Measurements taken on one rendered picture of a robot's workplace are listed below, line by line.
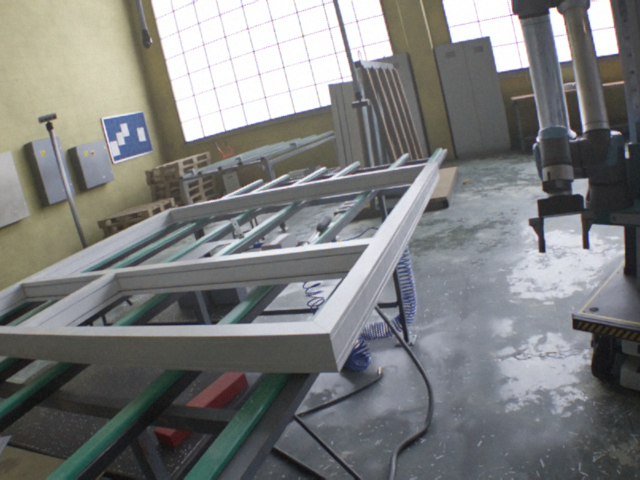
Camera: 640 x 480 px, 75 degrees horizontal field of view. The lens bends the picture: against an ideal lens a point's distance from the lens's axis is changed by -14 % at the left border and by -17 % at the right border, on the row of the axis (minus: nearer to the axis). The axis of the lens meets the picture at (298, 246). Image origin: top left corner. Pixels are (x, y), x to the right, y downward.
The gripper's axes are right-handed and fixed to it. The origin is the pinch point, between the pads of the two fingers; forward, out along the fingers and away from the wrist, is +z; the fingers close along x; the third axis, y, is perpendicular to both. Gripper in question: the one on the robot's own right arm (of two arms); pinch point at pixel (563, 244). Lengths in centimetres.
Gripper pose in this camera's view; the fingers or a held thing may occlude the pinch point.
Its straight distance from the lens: 142.5
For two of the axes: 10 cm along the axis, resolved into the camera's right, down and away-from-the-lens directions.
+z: 0.1, 9.9, -1.0
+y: 7.6, 0.6, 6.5
